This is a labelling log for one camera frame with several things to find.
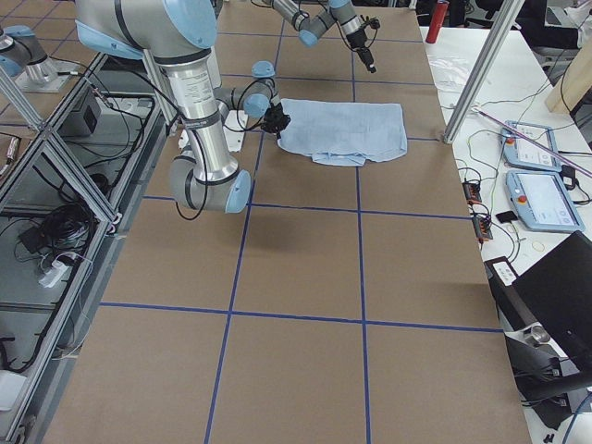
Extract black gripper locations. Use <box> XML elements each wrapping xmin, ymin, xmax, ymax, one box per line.
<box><xmin>346</xmin><ymin>15</ymin><xmax>380</xmax><ymax>73</ymax></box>
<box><xmin>260</xmin><ymin>104</ymin><xmax>290</xmax><ymax>143</ymax></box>

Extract light blue button-up shirt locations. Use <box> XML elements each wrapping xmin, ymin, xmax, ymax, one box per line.
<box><xmin>278</xmin><ymin>99</ymin><xmax>408</xmax><ymax>167</ymax></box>

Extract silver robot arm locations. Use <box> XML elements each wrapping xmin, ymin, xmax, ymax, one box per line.
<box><xmin>252</xmin><ymin>0</ymin><xmax>380</xmax><ymax>73</ymax></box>
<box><xmin>76</xmin><ymin>1</ymin><xmax>290</xmax><ymax>214</ymax></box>

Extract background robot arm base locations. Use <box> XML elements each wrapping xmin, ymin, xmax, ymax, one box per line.
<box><xmin>1</xmin><ymin>25</ymin><xmax>79</xmax><ymax>93</ymax></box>

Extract clear plastic bag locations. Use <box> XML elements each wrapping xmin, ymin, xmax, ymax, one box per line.
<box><xmin>427</xmin><ymin>55</ymin><xmax>472</xmax><ymax>93</ymax></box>

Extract red bottle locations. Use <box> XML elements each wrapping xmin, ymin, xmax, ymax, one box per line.
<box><xmin>425</xmin><ymin>0</ymin><xmax>450</xmax><ymax>44</ymax></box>

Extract seated person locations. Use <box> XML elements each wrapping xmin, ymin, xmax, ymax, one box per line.
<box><xmin>515</xmin><ymin>1</ymin><xmax>591</xmax><ymax>49</ymax></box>

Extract upper blue teach pendant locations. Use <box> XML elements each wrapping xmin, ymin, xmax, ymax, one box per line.
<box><xmin>500</xmin><ymin>120</ymin><xmax>561</xmax><ymax>172</ymax></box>

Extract blue teach pendant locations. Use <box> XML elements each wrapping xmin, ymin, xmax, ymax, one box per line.
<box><xmin>500</xmin><ymin>120</ymin><xmax>561</xmax><ymax>172</ymax></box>
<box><xmin>506</xmin><ymin>169</ymin><xmax>586</xmax><ymax>233</ymax></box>

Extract grey control box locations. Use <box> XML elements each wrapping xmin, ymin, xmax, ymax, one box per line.
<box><xmin>58</xmin><ymin>90</ymin><xmax>101</xmax><ymax>137</ymax></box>

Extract wooden board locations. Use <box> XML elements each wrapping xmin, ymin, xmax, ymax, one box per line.
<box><xmin>545</xmin><ymin>40</ymin><xmax>592</xmax><ymax>114</ymax></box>

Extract lower blue teach pendant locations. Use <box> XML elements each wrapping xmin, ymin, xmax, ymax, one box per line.
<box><xmin>506</xmin><ymin>169</ymin><xmax>586</xmax><ymax>233</ymax></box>

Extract purple reacher grabber stick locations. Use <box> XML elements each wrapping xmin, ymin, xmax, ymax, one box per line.
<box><xmin>471</xmin><ymin>105</ymin><xmax>592</xmax><ymax>178</ymax></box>

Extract black labelled box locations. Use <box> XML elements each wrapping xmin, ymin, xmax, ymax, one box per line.
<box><xmin>484</xmin><ymin>256</ymin><xmax>537</xmax><ymax>330</ymax></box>

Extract white power strip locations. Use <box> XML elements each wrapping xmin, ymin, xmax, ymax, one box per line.
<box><xmin>38</xmin><ymin>252</ymin><xmax>79</xmax><ymax>288</ymax></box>

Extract black laptop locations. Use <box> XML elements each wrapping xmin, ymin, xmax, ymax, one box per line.
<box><xmin>490</xmin><ymin>229</ymin><xmax>592</xmax><ymax>431</ymax></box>

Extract white pedestal column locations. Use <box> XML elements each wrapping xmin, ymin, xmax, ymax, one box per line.
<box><xmin>177</xmin><ymin>55</ymin><xmax>246</xmax><ymax>154</ymax></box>

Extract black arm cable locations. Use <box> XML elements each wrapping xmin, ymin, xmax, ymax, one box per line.
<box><xmin>221</xmin><ymin>77</ymin><xmax>274</xmax><ymax>134</ymax></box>

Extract aluminium frame post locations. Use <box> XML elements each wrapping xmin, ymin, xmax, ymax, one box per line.
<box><xmin>442</xmin><ymin>0</ymin><xmax>524</xmax><ymax>144</ymax></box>

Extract aluminium lattice frame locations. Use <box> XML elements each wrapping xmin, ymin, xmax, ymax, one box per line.
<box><xmin>1</xmin><ymin>55</ymin><xmax>169</xmax><ymax>443</ymax></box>

